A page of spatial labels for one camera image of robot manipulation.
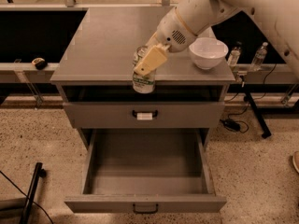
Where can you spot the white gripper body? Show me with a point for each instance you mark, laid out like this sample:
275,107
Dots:
172,32

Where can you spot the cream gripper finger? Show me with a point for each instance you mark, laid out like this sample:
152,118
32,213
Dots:
153,41
155,56

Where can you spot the green white 7up can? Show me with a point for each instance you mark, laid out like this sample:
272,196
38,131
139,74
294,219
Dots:
141,84

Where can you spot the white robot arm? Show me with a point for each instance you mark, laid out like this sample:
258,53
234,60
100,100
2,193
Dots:
277,19

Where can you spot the grey middle drawer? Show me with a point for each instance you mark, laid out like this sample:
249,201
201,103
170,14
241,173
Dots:
144,115

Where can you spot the grey drawer cabinet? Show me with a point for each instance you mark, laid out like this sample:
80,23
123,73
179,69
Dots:
95,78

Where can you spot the grey open bottom drawer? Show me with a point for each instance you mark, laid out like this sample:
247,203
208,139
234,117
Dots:
146,171

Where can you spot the white ceramic bowl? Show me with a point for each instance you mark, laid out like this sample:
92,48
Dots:
207,52

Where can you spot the clear plastic bottle left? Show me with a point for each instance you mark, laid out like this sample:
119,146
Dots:
234,55

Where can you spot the clear plastic bottle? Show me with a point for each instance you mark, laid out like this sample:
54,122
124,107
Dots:
234,55
259,57

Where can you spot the clear plastic bottle right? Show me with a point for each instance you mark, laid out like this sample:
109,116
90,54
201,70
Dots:
259,57

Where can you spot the small black yellow object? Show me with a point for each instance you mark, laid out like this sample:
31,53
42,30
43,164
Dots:
39,63

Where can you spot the black stand leg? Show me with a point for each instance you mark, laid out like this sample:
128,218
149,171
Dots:
266,132

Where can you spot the person's shoe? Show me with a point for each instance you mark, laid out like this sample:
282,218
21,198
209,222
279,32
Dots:
295,161

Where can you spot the black power adapter with cable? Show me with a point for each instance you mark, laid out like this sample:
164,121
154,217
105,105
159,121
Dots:
235,125

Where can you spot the black chair frame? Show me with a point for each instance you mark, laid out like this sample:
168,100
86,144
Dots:
23,205

